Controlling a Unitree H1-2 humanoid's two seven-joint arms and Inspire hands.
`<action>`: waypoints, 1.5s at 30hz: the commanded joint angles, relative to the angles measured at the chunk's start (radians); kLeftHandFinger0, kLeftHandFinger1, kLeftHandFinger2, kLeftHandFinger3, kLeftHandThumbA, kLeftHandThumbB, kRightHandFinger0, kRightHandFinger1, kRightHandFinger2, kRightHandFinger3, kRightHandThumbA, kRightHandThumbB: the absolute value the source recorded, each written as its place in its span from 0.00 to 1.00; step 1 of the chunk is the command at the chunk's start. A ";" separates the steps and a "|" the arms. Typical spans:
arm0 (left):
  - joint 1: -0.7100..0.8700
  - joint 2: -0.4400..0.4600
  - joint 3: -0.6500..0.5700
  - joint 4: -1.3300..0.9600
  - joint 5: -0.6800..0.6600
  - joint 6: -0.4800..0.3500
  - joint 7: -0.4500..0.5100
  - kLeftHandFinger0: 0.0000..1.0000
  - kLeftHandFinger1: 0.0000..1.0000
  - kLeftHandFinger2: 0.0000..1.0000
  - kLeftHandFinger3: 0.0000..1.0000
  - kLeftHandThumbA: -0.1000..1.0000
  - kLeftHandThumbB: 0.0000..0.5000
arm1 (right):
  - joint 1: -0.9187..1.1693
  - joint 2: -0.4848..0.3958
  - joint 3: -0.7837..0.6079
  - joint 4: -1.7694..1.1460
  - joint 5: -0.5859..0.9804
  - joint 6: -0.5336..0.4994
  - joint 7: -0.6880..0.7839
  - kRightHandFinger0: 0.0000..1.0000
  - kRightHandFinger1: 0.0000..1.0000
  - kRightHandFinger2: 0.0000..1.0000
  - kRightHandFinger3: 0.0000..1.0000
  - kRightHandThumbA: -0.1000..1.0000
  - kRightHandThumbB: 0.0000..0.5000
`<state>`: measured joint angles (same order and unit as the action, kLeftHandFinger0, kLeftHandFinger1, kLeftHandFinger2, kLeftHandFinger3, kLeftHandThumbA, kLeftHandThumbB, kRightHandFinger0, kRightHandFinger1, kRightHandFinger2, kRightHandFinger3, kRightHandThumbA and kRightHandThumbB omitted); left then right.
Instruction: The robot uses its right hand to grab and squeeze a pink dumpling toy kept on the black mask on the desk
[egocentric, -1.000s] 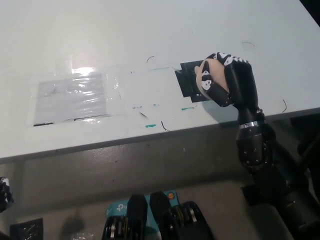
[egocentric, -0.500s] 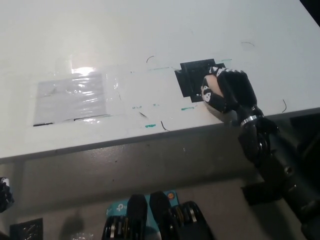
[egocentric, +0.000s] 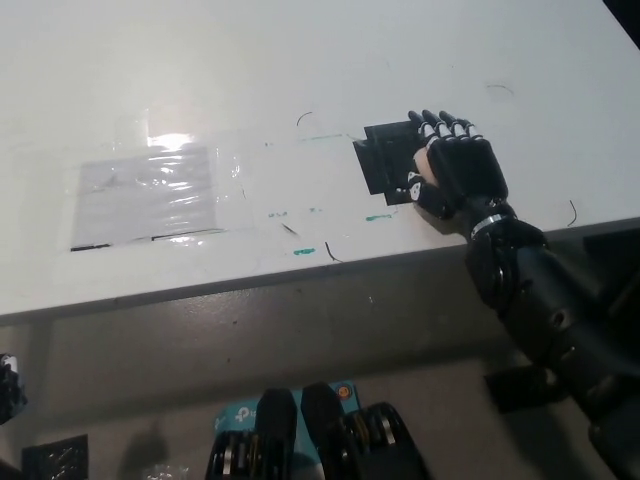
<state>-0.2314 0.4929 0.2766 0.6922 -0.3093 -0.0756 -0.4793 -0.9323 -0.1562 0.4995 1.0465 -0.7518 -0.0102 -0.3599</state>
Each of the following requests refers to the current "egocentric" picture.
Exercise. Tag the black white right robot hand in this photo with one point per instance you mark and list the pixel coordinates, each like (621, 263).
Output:
(465, 170)

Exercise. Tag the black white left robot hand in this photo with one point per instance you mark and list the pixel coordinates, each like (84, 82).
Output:
(11, 390)

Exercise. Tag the pink dumpling plush toy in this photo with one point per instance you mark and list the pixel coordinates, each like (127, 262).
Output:
(423, 162)

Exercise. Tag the black tape mask patch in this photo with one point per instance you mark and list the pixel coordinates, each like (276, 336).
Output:
(385, 160)

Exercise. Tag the black tape floor patch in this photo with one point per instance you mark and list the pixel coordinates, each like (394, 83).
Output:
(515, 392)
(57, 457)

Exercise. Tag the teal router box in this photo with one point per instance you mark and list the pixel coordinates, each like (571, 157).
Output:
(235, 417)

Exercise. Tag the clear plastic sheet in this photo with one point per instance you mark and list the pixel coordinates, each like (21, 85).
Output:
(145, 200)

